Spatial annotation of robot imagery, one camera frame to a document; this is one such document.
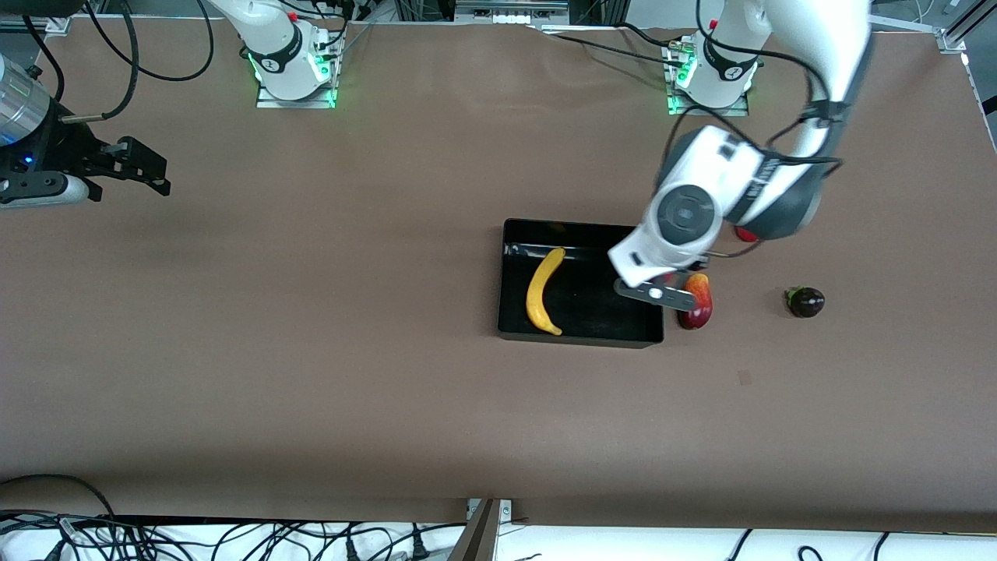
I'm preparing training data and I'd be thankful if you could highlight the black plastic box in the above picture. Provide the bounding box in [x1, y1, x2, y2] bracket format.
[497, 218, 665, 349]

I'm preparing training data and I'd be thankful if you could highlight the red yellow mango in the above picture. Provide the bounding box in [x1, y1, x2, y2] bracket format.
[676, 273, 713, 330]

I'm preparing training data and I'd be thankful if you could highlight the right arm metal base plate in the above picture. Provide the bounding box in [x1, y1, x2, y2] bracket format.
[255, 35, 338, 109]

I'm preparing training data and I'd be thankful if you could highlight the dark purple eggplant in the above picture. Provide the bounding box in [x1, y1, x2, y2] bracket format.
[784, 286, 826, 319]

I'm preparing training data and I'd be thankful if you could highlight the silver metal bracket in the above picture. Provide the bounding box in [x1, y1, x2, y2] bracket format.
[466, 499, 513, 524]

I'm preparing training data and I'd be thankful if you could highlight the brown table cover sheet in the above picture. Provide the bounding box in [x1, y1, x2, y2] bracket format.
[0, 16, 997, 535]

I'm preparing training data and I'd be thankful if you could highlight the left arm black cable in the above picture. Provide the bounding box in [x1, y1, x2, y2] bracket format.
[662, 43, 846, 168]

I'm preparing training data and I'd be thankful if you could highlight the yellow banana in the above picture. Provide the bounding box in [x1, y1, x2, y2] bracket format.
[526, 247, 567, 336]

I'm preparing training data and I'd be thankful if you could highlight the white power strip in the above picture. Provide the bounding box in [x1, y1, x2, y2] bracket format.
[456, 0, 569, 26]

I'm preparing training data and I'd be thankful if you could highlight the thick black cable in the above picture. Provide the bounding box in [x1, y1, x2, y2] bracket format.
[58, 0, 141, 124]

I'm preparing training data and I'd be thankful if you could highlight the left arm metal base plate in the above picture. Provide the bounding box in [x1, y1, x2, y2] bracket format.
[666, 39, 750, 117]

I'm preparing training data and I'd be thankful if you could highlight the aluminium frame profile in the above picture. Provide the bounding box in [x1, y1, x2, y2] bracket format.
[935, 0, 997, 54]
[0, 16, 72, 37]

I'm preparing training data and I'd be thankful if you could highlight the dark angled post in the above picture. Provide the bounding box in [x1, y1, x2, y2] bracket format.
[446, 499, 500, 561]

